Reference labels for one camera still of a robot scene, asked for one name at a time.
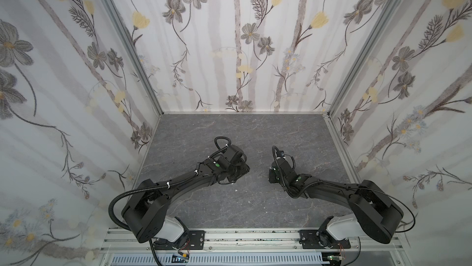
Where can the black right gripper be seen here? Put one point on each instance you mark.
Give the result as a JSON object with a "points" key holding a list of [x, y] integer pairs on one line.
{"points": [[275, 174]]}

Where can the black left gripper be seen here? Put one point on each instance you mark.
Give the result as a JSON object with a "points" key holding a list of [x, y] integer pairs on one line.
{"points": [[240, 168]]}

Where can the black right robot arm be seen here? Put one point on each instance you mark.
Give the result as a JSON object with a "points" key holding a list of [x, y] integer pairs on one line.
{"points": [[374, 213]]}

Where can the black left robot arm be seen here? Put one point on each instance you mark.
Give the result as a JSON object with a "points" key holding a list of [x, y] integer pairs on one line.
{"points": [[143, 211]]}

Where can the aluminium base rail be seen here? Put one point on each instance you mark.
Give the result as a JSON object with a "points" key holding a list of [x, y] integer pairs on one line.
{"points": [[243, 240]]}

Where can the white slotted cable duct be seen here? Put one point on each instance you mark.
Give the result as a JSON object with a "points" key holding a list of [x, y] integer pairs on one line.
{"points": [[245, 259]]}

